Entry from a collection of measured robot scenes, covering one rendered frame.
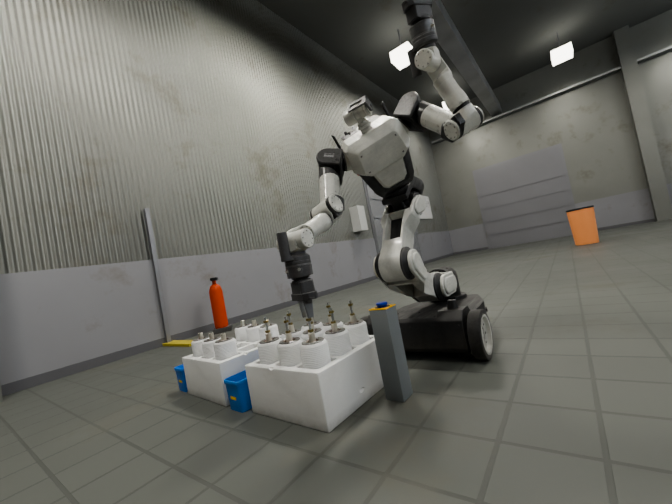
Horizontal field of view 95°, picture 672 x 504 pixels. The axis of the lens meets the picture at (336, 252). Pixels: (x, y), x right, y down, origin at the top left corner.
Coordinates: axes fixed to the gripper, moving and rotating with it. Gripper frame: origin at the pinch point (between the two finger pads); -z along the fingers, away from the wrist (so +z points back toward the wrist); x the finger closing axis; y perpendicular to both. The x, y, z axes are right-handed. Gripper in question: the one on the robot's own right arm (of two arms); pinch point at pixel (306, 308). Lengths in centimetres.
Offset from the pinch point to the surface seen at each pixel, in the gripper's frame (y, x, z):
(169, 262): 16, 285, 48
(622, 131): -1104, 160, 218
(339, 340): -9.8, -0.9, -13.7
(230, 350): 17, 48, -16
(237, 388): 20.1, 30.9, -26.8
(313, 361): 2.9, -3.8, -16.4
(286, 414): 10.7, 8.0, -33.6
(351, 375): -9.3, -5.1, -24.9
